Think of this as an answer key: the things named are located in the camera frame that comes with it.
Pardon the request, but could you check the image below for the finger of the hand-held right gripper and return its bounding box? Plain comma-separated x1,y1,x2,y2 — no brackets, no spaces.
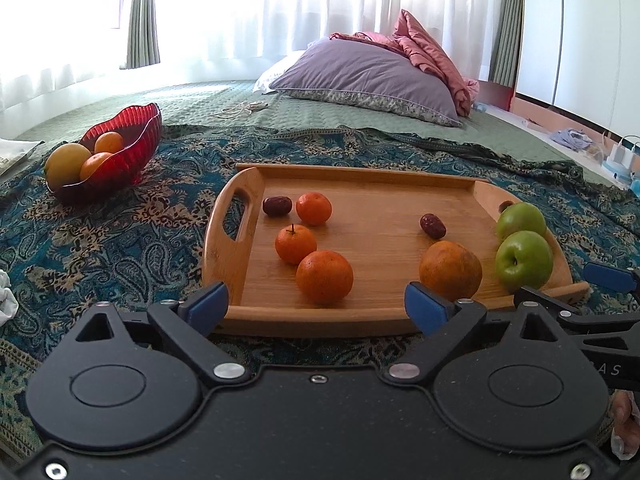
582,261,640,295
514,285,640,335

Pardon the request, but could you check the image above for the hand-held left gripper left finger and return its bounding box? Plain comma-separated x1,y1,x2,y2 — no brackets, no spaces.
74,281,251,389

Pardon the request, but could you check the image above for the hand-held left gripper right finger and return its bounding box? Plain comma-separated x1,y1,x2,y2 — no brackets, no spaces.
383,281,564,387

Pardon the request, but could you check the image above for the large orange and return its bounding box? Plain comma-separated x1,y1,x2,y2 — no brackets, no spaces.
418,240,484,303

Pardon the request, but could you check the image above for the wooden tray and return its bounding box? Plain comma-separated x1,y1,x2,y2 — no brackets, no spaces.
201,162,591,339

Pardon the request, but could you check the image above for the red date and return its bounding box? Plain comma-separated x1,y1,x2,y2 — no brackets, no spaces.
418,213,447,240
262,195,293,218

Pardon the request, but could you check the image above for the green apple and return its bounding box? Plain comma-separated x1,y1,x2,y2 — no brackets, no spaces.
495,202,548,242
494,230,555,291

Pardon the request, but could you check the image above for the small tangerine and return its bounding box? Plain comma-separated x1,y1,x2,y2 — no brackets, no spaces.
295,191,334,227
274,223,319,266
295,249,355,305

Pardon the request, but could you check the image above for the person's right hand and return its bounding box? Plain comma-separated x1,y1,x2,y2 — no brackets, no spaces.
610,390,640,460

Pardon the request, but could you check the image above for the blue paisley blanket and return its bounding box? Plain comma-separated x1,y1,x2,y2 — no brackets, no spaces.
0,124,640,461

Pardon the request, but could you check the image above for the white charger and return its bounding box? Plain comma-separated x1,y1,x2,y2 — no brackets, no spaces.
609,134,640,172

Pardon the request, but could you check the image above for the lilac cloth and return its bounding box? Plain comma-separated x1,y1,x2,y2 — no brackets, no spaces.
549,128,594,153

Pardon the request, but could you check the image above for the red glass bowl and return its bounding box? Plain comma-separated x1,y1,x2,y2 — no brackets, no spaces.
45,102,164,205

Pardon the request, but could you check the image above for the yellow citrus fruit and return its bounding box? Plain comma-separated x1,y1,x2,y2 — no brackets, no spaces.
43,142,94,189

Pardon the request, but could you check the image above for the crumpled white tissue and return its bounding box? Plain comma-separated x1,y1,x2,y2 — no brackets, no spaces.
0,268,20,326

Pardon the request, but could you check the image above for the green bedspread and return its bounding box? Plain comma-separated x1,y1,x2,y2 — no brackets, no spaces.
14,79,603,187

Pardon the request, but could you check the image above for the purple pillow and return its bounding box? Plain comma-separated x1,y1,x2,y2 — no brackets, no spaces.
268,37,464,128

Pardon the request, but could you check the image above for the white paper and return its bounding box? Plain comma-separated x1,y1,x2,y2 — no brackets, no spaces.
0,137,46,177

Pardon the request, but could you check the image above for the white pillow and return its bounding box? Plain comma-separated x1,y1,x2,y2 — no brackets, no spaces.
252,49,306,94

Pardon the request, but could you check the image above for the white wardrobe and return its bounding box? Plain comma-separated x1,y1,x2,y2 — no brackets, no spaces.
514,0,640,127

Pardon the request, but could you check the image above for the pink quilt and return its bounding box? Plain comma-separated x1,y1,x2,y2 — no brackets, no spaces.
329,8,480,117

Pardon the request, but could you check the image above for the grey-green curtain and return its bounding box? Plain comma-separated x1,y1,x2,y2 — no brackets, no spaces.
487,0,524,87
118,0,164,70

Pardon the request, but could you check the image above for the white sheer curtain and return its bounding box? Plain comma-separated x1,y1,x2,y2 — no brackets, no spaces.
0,0,512,112

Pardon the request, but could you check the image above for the white cable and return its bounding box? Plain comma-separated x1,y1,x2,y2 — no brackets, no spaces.
207,101,269,121

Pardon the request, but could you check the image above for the brown bed frame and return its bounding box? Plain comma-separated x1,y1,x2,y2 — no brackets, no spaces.
477,79,516,112

